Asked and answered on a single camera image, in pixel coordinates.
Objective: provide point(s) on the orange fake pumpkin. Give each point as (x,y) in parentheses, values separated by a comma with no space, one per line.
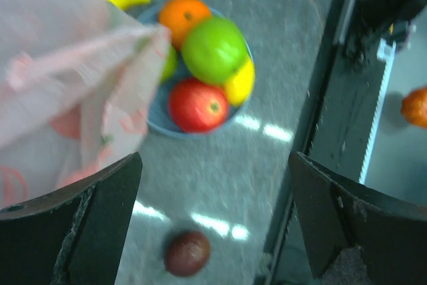
(414,107)

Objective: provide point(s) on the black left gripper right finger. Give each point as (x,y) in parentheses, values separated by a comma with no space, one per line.
(354,234)

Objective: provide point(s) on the green fake pear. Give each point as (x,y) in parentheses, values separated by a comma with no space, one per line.
(170,65)

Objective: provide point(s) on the dark purple fake fruit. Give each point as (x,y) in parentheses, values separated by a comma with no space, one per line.
(187,254)

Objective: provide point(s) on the green fake apple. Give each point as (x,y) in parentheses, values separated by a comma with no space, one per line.
(214,50)

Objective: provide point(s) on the orange fake orange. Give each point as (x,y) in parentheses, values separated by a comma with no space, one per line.
(181,16)

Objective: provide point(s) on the red fake apple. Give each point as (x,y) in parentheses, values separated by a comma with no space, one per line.
(196,107)

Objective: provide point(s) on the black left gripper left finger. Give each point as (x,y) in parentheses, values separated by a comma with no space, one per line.
(74,235)

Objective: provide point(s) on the blue plate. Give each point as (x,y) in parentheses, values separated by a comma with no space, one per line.
(159,118)

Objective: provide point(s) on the white slotted cable duct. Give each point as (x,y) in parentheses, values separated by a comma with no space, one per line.
(385,54)

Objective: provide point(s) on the pink translucent plastic bag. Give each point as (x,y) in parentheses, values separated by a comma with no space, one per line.
(77,80)

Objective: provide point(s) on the yellow fake mango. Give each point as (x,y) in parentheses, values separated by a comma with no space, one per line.
(239,86)

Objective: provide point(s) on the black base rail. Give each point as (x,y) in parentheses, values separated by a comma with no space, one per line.
(337,117)

